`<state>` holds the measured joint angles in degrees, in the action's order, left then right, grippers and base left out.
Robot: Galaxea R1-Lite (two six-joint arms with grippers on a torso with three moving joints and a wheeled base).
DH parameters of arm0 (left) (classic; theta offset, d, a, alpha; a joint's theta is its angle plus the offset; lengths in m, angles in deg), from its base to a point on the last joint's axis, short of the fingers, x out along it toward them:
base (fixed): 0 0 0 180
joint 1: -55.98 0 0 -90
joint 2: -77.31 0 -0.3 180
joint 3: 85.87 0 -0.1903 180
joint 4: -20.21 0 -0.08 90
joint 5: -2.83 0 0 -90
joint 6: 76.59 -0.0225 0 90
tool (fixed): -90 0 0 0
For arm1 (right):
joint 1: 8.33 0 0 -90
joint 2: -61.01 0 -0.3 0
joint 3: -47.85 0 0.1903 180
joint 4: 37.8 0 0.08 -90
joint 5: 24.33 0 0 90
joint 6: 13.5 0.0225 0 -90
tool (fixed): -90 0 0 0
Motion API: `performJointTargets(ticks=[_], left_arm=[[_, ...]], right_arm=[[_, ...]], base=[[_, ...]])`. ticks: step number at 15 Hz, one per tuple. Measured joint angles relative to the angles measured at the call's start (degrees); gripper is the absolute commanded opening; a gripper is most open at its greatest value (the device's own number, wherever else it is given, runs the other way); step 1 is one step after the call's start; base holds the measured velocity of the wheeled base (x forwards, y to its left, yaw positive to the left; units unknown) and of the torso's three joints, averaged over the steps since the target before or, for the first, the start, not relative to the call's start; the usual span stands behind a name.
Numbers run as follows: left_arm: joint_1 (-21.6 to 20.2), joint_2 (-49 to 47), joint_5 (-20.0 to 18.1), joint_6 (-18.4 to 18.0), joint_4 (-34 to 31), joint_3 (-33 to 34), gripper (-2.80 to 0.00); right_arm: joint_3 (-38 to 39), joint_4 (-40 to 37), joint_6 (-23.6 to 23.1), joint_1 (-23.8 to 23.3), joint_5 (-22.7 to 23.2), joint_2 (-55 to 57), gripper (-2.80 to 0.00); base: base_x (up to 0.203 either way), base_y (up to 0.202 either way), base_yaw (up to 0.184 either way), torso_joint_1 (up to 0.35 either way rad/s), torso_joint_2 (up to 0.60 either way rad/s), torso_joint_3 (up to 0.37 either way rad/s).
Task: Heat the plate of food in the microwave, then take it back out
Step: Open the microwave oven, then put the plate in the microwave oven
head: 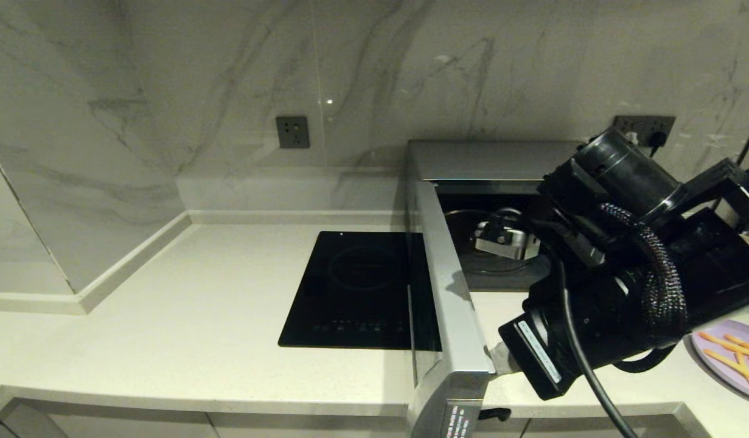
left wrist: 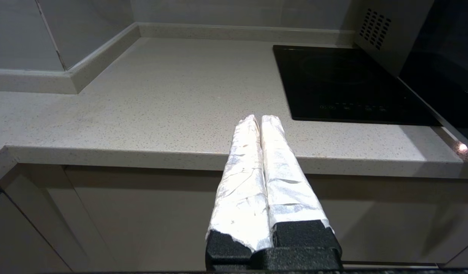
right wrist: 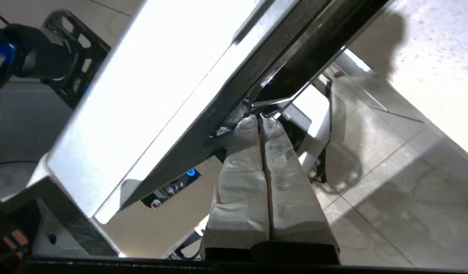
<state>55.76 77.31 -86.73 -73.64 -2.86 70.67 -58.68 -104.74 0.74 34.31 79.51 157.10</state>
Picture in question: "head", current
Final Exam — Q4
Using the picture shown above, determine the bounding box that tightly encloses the grey double wall socket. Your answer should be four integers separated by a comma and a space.
613, 116, 676, 148

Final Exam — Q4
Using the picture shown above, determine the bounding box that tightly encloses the grey cabinet side panel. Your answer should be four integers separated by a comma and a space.
0, 398, 68, 438

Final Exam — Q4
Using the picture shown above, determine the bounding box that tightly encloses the black braided cable sleeve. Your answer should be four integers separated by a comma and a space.
596, 203, 689, 374

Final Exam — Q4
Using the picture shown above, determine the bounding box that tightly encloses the purple plate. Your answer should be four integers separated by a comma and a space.
691, 321, 749, 402

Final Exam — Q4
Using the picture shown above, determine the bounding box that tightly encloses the black induction cooktop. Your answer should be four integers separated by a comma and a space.
277, 231, 442, 352

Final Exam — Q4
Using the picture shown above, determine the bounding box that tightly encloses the microwave door with dark glass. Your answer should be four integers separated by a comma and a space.
406, 180, 495, 438

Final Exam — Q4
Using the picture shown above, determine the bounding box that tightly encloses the silver Panasonic microwave oven body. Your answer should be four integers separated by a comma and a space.
406, 140, 600, 291

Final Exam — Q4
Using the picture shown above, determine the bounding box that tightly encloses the grey single wall socket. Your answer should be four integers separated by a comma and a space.
275, 116, 310, 150

